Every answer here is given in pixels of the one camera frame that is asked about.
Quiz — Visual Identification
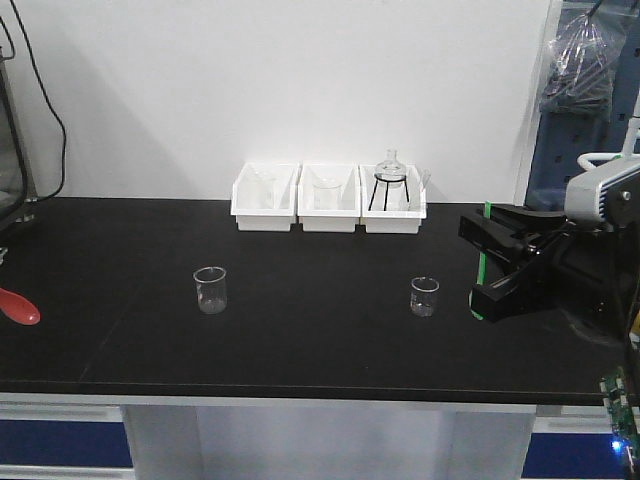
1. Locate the white bin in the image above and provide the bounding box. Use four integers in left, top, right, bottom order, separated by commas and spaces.
230, 162, 300, 232
297, 164, 361, 233
358, 164, 427, 234

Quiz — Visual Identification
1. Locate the glass beaker in left bin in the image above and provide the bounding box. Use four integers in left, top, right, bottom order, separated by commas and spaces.
247, 171, 276, 209

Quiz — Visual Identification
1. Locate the plastic bag of pegs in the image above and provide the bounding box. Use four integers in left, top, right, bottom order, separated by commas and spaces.
538, 5, 638, 120

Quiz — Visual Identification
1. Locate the green circuit board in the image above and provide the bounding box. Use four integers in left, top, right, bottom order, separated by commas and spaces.
599, 367, 639, 479

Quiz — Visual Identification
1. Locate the white bin left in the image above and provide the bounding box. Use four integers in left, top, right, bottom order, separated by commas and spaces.
230, 162, 300, 232

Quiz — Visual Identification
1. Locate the glass test tube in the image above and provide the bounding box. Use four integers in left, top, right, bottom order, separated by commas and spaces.
420, 169, 431, 195

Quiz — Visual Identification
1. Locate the green plastic spoon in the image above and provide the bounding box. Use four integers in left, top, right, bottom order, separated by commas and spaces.
468, 201, 492, 321

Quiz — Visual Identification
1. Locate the red plastic spoon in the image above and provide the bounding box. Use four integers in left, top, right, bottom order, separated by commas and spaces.
1, 289, 41, 326

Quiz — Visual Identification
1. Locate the small glass beaker left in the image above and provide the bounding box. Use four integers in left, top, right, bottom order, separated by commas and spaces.
193, 266, 227, 314

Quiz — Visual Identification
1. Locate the round glass flask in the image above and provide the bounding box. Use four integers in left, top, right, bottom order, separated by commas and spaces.
374, 149, 407, 182

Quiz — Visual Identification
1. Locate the black hanging cable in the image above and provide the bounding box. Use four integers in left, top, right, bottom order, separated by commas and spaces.
8, 0, 68, 201

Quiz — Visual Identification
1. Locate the white bin middle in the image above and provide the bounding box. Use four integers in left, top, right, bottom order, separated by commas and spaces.
297, 164, 361, 233

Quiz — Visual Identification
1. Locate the black wire tripod stand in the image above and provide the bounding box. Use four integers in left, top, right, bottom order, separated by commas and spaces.
367, 173, 410, 211

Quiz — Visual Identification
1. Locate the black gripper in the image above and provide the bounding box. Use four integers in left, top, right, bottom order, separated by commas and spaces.
458, 204, 630, 323

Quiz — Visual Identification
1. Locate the small glass beaker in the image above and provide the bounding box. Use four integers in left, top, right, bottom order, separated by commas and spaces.
410, 276, 440, 317
193, 266, 227, 314

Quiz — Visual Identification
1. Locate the glass beaker in bin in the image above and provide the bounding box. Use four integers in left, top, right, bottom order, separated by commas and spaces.
313, 178, 342, 210
247, 171, 276, 209

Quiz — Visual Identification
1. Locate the glass beaker in middle bin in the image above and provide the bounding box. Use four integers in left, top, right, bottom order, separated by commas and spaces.
313, 178, 342, 210

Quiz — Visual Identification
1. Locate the white bin right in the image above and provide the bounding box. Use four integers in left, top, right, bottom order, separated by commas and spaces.
358, 164, 427, 234

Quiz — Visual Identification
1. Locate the small glass beaker right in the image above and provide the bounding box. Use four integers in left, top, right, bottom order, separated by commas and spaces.
410, 276, 440, 317

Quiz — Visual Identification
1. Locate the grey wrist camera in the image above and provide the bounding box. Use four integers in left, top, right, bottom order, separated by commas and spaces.
564, 154, 639, 229

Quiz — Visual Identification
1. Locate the blue pegboard drying rack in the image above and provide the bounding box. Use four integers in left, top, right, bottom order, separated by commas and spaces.
524, 1, 639, 211

